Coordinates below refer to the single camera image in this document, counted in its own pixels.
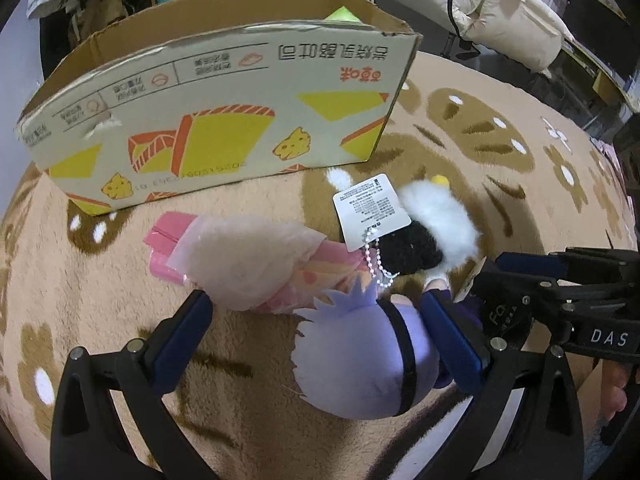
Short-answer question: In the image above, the green tissue pack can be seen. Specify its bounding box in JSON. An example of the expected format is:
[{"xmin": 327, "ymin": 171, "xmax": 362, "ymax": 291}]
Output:
[{"xmin": 323, "ymin": 6, "xmax": 362, "ymax": 26}]

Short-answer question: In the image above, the person's right hand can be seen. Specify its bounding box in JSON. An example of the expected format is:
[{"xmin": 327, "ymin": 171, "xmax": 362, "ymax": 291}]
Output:
[{"xmin": 601, "ymin": 361, "xmax": 629, "ymax": 422}]

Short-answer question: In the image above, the pink tissue pack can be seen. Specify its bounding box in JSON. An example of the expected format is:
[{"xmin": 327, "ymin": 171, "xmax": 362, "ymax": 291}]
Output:
[{"xmin": 144, "ymin": 211, "xmax": 372, "ymax": 314}]

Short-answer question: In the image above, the black and white plush keychain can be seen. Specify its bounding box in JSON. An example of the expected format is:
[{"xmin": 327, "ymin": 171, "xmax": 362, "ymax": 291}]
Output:
[{"xmin": 378, "ymin": 174, "xmax": 480, "ymax": 276}]

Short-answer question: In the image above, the purple haired doll plush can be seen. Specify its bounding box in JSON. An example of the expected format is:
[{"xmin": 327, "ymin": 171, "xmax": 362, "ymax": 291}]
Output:
[{"xmin": 291, "ymin": 280, "xmax": 451, "ymax": 420}]

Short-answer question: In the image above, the cardboard box with yellow print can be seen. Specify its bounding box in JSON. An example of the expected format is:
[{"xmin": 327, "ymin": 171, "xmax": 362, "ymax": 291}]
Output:
[{"xmin": 16, "ymin": 0, "xmax": 421, "ymax": 216}]

